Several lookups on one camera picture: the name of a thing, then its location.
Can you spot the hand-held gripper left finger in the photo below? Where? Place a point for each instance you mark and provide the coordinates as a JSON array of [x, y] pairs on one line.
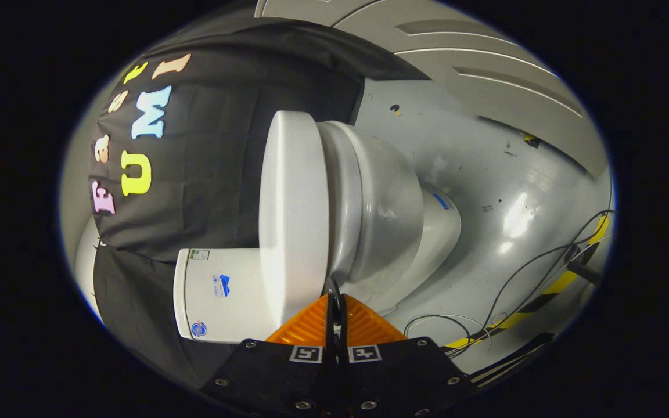
[[276, 377]]

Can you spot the white toilet lid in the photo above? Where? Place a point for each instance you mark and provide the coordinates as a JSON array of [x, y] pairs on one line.
[[294, 203]]

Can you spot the white cabinet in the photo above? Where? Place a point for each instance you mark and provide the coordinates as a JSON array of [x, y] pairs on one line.
[[474, 64]]

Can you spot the black lid pull tab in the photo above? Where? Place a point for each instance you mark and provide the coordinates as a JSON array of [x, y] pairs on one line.
[[334, 287]]

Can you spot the white toilet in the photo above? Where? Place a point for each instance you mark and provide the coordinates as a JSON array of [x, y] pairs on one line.
[[381, 191]]

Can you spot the yellow black floor tape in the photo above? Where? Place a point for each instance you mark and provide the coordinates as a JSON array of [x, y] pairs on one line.
[[561, 283]]

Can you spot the black backdrop cloth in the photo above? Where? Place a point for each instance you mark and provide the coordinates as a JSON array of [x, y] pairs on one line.
[[212, 174]]

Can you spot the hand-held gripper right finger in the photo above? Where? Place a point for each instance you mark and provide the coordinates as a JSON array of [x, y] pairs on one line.
[[398, 377]]

